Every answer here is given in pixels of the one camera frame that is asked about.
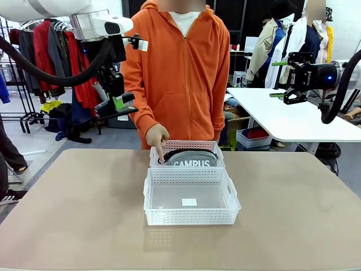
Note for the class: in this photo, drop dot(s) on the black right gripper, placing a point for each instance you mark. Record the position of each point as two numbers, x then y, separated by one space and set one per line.
316 77

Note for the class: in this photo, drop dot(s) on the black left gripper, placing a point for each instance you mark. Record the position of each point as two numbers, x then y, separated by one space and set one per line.
117 50

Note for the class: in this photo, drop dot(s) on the black stapler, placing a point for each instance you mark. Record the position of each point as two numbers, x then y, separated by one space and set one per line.
112 109

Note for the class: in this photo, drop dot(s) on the grey CAMPUS pencil case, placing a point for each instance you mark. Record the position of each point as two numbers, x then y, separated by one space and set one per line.
191 161

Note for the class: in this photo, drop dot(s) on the person's right hand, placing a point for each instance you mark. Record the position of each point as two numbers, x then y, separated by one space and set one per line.
156 135

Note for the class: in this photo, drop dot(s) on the grey storage bin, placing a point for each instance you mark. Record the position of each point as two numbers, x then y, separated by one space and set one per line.
124 122

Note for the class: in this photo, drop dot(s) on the mannequin in white coat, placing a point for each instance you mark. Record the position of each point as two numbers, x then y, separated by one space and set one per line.
304 34

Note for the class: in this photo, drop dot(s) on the white table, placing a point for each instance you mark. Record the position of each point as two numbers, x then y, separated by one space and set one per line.
285 121

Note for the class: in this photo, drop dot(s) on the mannequin in beige coat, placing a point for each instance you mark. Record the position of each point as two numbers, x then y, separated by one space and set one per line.
266 42

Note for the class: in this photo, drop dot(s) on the person in orange hoodie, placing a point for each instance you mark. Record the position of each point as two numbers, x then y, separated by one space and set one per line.
180 70

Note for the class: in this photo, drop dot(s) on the yellow cloth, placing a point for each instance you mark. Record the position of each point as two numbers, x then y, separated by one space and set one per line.
50 105

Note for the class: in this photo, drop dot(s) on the clear bin with red contents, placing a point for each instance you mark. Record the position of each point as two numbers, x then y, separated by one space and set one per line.
252 138

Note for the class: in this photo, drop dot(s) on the white perforated plastic basket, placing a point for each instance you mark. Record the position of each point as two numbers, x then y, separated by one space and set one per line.
194 145
191 213

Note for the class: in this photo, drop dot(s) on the black clothes rack with garments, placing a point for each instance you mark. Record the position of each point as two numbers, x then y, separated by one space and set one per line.
42 56

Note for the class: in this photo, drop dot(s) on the bystander in dark trousers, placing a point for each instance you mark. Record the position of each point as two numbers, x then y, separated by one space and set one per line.
8 158

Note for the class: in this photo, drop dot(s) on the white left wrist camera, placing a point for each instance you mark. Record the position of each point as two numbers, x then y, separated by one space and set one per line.
141 45

